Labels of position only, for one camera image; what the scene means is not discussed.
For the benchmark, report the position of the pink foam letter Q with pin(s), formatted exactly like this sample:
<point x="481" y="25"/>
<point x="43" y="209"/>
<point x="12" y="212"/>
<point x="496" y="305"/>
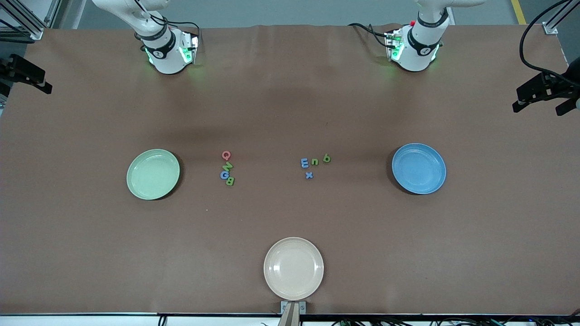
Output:
<point x="223" y="155"/>

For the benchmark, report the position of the green foam capital N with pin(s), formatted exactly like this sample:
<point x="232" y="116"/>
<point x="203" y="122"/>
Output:
<point x="229" y="165"/>

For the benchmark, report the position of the green foam capital B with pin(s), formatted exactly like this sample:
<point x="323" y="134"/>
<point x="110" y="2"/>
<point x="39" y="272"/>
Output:
<point x="230" y="181"/>

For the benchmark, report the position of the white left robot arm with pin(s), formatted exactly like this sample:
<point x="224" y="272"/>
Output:
<point x="417" y="54"/>

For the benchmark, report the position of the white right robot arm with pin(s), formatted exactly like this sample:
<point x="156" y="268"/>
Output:
<point x="167" y="59"/>

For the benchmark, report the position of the blue round plate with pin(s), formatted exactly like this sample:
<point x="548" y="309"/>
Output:
<point x="419" y="169"/>

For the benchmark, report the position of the green round plate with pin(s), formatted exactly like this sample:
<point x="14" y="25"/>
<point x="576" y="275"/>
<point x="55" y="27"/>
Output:
<point x="153" y="174"/>

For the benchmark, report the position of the brown table cover sheet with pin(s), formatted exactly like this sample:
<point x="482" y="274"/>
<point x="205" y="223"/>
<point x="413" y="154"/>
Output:
<point x="272" y="217"/>

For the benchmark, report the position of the beige round plate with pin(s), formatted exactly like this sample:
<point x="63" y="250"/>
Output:
<point x="293" y="268"/>

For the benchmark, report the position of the aluminium profile frame post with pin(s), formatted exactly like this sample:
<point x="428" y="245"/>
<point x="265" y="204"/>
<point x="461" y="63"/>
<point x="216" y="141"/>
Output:
<point x="31" y="31"/>
<point x="550" y="28"/>

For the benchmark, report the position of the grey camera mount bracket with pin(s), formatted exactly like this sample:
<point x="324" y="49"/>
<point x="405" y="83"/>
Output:
<point x="285" y="308"/>

